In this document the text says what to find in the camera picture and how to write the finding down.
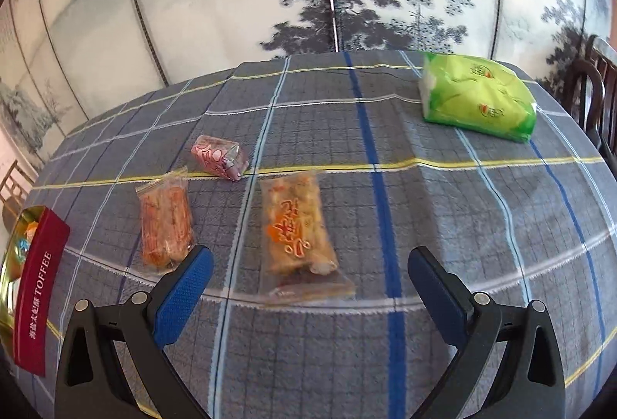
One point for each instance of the dark wooden chair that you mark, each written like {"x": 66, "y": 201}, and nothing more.
{"x": 608, "y": 71}
{"x": 581, "y": 86}

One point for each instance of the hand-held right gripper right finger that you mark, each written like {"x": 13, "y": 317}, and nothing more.
{"x": 434, "y": 293}

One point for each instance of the green tissue pack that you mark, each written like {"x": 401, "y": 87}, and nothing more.
{"x": 477, "y": 96}

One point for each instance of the light wooden chair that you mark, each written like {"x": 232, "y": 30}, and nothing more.
{"x": 14, "y": 192}

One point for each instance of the clear orange stick packet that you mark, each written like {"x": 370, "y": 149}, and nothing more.
{"x": 166, "y": 221}

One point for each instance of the orange nut brittle packet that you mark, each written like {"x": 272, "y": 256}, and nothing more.
{"x": 294, "y": 231}

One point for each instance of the grey plaid tablecloth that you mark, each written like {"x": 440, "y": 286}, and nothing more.
{"x": 385, "y": 216}

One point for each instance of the blue snack packet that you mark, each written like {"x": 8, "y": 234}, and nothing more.
{"x": 23, "y": 250}

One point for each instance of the red candy box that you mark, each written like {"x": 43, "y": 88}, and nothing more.
{"x": 41, "y": 293}

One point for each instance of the pink snack packet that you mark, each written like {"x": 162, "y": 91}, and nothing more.
{"x": 219, "y": 156}

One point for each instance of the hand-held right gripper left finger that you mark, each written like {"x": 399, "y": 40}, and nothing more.
{"x": 185, "y": 284}

